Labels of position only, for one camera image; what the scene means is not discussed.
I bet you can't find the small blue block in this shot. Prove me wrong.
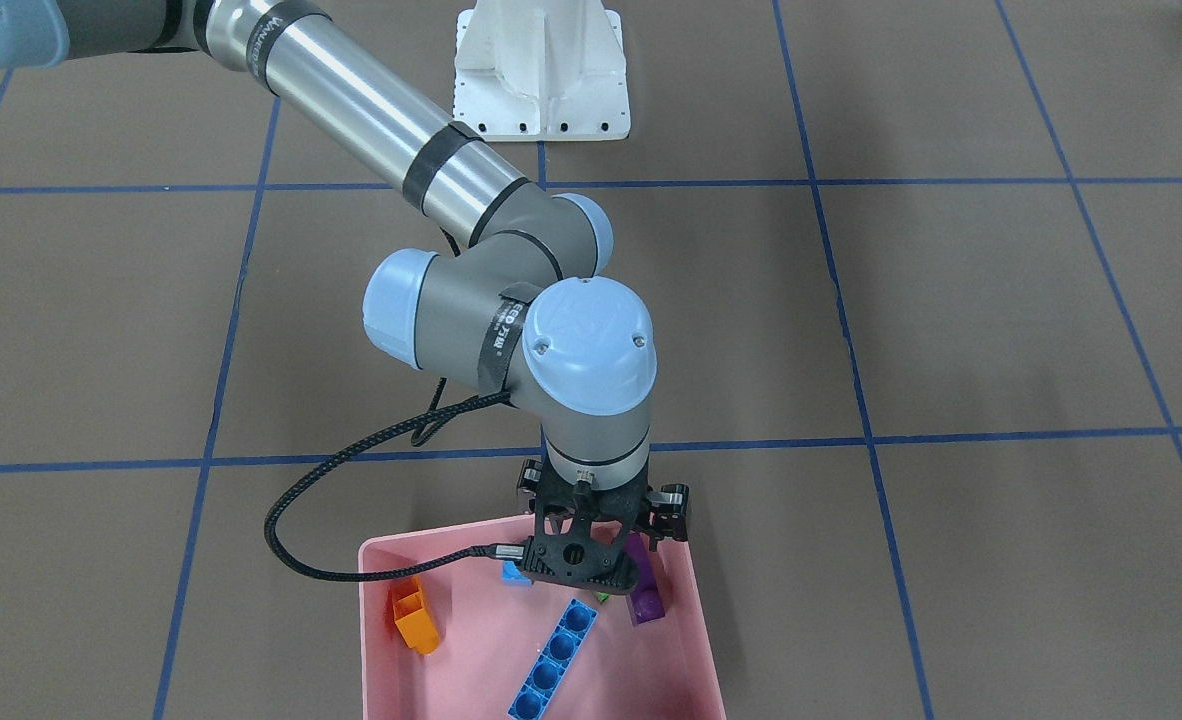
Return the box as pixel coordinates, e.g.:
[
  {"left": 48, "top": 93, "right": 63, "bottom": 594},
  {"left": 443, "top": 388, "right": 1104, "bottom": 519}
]
[{"left": 500, "top": 562, "right": 533, "bottom": 588}]

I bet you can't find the pink plastic box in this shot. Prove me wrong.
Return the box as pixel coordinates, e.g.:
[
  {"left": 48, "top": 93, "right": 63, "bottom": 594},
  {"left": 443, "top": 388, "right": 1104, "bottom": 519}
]
[{"left": 359, "top": 541, "right": 725, "bottom": 719}]

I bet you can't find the purple block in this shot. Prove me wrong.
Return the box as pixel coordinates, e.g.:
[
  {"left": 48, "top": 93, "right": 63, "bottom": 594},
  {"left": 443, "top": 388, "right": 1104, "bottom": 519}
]
[{"left": 626, "top": 533, "right": 667, "bottom": 625}]

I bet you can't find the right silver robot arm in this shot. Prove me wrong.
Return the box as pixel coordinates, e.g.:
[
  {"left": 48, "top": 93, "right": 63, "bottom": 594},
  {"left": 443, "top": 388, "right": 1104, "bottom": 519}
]
[{"left": 0, "top": 1, "right": 690, "bottom": 575}]

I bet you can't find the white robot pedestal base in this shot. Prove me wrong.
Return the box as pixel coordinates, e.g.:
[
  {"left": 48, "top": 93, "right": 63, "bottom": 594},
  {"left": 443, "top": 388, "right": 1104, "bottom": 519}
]
[{"left": 452, "top": 1, "right": 632, "bottom": 143}]

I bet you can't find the orange block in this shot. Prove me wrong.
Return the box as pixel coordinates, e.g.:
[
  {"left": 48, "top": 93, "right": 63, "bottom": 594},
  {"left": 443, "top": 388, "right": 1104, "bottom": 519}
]
[{"left": 389, "top": 575, "right": 443, "bottom": 656}]

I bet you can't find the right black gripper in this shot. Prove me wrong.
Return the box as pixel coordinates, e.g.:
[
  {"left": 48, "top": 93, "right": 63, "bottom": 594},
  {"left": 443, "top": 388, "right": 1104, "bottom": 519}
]
[{"left": 515, "top": 459, "right": 690, "bottom": 552}]

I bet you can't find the black braided cable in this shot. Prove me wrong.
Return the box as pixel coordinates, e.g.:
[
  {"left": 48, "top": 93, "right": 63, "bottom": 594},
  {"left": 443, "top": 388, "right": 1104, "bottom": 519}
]
[{"left": 264, "top": 375, "right": 532, "bottom": 584}]

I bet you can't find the long blue block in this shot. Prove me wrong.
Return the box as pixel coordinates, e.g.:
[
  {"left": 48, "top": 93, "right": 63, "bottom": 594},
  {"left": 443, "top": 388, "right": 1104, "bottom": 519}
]
[{"left": 508, "top": 599, "right": 599, "bottom": 719}]

